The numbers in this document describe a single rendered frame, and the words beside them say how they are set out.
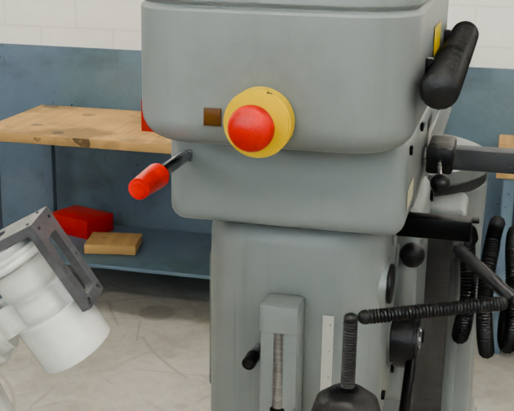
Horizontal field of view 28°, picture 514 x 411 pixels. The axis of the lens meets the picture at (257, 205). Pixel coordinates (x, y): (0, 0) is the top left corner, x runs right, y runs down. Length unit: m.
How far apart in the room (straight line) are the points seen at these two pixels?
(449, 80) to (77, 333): 0.38
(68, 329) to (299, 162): 0.29
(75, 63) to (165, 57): 4.90
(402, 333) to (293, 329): 0.19
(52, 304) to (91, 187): 5.07
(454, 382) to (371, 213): 0.66
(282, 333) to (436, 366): 0.57
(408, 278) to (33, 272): 0.55
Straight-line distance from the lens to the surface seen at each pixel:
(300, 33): 0.88
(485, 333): 1.37
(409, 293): 1.27
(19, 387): 4.47
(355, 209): 1.00
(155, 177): 0.92
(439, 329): 1.57
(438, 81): 0.90
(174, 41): 0.91
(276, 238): 1.07
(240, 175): 1.02
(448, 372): 1.60
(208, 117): 0.91
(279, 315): 1.05
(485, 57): 5.32
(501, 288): 1.04
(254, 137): 0.85
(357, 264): 1.07
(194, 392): 4.35
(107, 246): 5.30
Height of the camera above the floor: 1.94
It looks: 16 degrees down
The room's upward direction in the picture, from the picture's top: 1 degrees clockwise
